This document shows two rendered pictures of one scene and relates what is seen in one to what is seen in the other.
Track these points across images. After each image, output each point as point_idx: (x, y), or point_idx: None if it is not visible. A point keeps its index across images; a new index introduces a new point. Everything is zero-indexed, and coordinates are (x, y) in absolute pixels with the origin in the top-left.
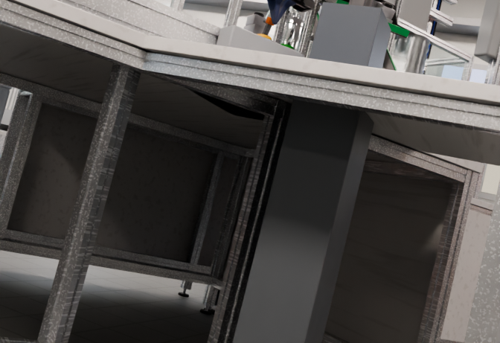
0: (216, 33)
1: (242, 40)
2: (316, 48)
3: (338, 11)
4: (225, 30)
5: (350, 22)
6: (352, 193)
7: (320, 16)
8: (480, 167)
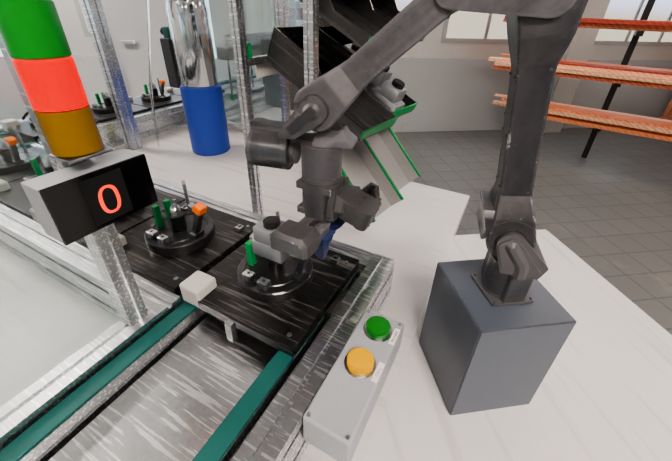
0: (299, 428)
1: (359, 433)
2: (469, 383)
3: (507, 338)
4: (325, 436)
5: (524, 347)
6: None
7: (476, 350)
8: (468, 200)
